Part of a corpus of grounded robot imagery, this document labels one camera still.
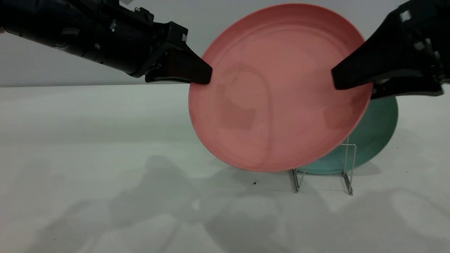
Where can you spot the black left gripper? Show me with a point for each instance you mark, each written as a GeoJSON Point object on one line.
{"type": "Point", "coordinates": [140, 42]}

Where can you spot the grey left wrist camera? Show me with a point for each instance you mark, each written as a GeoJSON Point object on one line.
{"type": "Point", "coordinates": [126, 1]}

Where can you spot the green round plate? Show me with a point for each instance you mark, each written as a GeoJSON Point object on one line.
{"type": "Point", "coordinates": [376, 126]}

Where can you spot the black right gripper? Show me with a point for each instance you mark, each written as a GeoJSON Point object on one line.
{"type": "Point", "coordinates": [436, 24]}

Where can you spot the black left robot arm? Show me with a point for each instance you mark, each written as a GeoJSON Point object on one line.
{"type": "Point", "coordinates": [45, 21]}

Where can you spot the pink round plate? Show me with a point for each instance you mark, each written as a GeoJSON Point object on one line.
{"type": "Point", "coordinates": [277, 91]}

